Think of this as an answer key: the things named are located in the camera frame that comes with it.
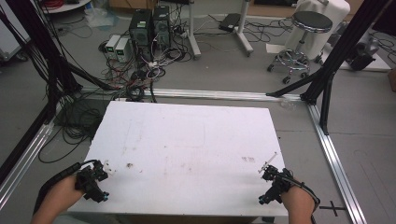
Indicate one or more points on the black computer tower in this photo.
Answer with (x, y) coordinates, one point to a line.
(140, 29)
(162, 26)

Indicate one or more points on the person's right hand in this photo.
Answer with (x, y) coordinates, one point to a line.
(297, 200)

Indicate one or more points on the clear plastic bag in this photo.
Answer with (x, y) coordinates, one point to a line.
(99, 17)

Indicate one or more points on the flat black box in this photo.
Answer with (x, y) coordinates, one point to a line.
(229, 22)

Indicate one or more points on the white stand leg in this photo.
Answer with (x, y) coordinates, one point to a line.
(243, 29)
(193, 31)

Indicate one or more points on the white power supply box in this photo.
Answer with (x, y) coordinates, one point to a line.
(122, 49)
(112, 43)

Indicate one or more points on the black round stool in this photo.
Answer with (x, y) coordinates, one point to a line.
(300, 46)

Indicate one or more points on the thin white stick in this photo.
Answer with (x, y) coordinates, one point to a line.
(269, 162)

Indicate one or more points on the aluminium floor rail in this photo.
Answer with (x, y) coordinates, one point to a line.
(25, 161)
(224, 94)
(334, 161)

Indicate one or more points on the black frame post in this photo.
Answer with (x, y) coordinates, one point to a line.
(40, 49)
(339, 56)

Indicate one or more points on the round white table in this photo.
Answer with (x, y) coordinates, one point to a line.
(63, 5)

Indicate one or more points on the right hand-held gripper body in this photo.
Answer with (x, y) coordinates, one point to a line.
(280, 183)

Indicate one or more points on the person's left hand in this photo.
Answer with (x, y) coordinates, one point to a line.
(62, 194)

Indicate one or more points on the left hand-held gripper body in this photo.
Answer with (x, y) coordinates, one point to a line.
(84, 183)

